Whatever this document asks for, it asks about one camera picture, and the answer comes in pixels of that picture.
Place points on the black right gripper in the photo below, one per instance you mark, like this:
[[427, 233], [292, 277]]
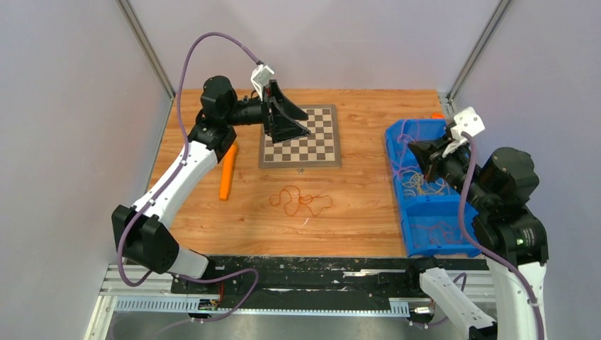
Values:
[[429, 154]]

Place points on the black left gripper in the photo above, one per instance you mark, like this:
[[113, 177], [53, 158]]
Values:
[[281, 122]]

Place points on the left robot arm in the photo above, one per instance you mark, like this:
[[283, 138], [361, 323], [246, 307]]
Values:
[[141, 230]]

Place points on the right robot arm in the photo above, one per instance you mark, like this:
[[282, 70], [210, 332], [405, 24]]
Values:
[[493, 217]]

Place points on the blue plastic bin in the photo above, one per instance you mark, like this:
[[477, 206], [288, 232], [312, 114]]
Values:
[[428, 211]]

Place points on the wooden chessboard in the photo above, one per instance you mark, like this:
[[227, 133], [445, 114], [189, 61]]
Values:
[[320, 149]]

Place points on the orange plastic carrot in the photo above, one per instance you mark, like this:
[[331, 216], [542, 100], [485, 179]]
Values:
[[228, 166]]

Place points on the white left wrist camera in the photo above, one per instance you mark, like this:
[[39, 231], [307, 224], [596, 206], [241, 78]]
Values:
[[260, 77]]

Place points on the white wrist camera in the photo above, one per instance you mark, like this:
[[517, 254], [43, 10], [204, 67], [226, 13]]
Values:
[[466, 121], [260, 77]]

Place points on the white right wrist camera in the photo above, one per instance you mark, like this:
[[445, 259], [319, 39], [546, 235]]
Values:
[[466, 121]]

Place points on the right aluminium frame post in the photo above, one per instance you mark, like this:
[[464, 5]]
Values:
[[482, 41]]

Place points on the aluminium frame post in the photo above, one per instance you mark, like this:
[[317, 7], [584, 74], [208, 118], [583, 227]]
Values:
[[482, 41], [138, 30]]

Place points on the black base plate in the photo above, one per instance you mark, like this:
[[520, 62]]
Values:
[[319, 283]]

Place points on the left aluminium frame post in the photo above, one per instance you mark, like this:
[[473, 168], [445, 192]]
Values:
[[138, 30]]

